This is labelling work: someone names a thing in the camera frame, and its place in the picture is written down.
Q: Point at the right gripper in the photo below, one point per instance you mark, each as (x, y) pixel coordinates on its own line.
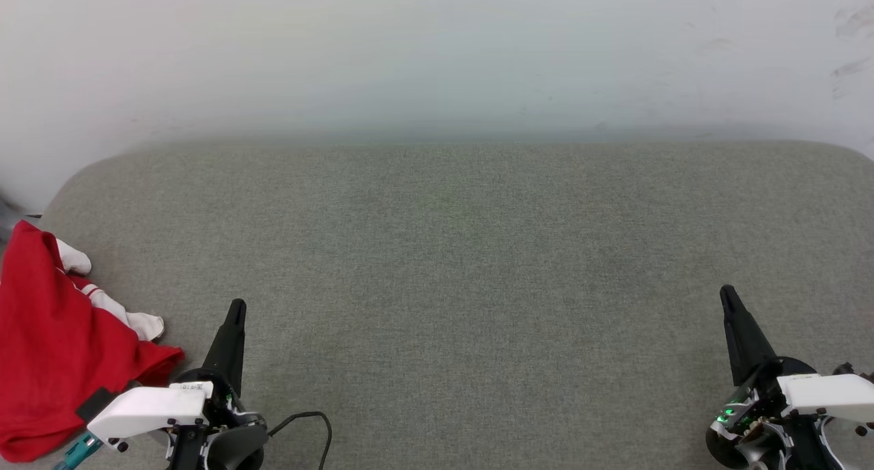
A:
(758, 422)

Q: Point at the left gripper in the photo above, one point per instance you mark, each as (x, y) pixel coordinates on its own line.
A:
(225, 443)

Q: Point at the red and white shirt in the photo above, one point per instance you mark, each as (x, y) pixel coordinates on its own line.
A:
(48, 347)

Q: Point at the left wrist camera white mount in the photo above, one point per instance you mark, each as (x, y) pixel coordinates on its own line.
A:
(147, 408)

